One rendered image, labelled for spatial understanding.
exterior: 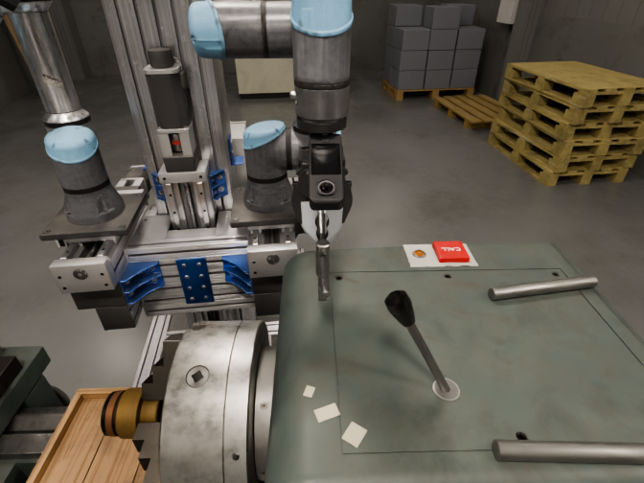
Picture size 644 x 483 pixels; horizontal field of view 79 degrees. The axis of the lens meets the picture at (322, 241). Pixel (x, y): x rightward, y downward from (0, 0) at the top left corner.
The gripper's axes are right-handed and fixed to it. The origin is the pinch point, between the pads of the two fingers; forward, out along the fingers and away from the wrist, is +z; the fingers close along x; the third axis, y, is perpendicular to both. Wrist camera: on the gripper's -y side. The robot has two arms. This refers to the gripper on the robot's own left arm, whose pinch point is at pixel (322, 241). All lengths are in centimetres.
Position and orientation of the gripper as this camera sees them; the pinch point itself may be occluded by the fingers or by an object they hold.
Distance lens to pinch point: 64.9
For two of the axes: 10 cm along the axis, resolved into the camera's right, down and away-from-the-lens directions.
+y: -0.3, -5.6, 8.3
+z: 0.0, 8.3, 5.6
